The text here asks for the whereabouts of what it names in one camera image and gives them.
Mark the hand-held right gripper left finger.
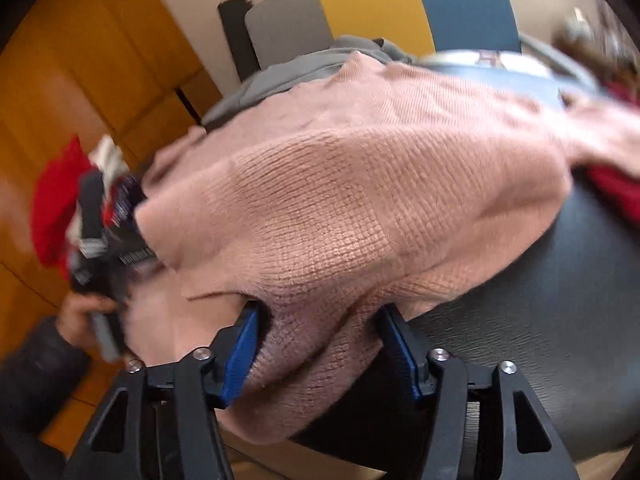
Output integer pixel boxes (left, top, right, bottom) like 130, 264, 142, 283
65, 302, 262, 480

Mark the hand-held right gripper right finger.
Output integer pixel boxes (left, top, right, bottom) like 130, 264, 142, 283
376, 305, 581, 480

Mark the pink knit sweater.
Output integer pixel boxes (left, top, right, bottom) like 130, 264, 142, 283
122, 50, 640, 448

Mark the person's left forearm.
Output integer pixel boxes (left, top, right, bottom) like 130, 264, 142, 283
0, 316, 93, 480

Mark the pile of red white clothes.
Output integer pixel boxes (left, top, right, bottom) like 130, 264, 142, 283
30, 134, 146, 281

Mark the person's left hand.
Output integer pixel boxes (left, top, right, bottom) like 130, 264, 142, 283
56, 292, 126, 353

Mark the wooden wardrobe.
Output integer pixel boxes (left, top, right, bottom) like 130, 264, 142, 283
0, 0, 226, 461

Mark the grey button garment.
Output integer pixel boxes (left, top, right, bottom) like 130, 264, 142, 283
200, 35, 416, 128

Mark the red knit sweater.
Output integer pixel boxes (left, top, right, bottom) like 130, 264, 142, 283
585, 80, 640, 226

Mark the white printed pillow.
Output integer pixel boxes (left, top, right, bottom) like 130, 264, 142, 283
425, 49, 556, 81

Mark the grey yellow blue armchair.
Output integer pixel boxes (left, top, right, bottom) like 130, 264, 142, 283
243, 0, 601, 86

